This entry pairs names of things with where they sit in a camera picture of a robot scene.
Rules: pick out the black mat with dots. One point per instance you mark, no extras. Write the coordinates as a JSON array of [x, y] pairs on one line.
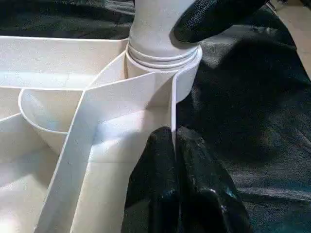
[[255, 121]]

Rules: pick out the white plastic table leg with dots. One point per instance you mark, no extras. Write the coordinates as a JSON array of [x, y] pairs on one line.
[[150, 29]]

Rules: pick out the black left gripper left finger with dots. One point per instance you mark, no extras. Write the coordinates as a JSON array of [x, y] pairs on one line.
[[153, 182]]

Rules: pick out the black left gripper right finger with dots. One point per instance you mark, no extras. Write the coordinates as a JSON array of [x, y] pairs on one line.
[[206, 189]]

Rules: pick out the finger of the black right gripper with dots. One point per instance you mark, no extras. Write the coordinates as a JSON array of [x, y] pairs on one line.
[[199, 21]]

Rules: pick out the white plastic table top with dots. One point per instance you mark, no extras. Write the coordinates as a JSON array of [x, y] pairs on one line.
[[48, 60]]

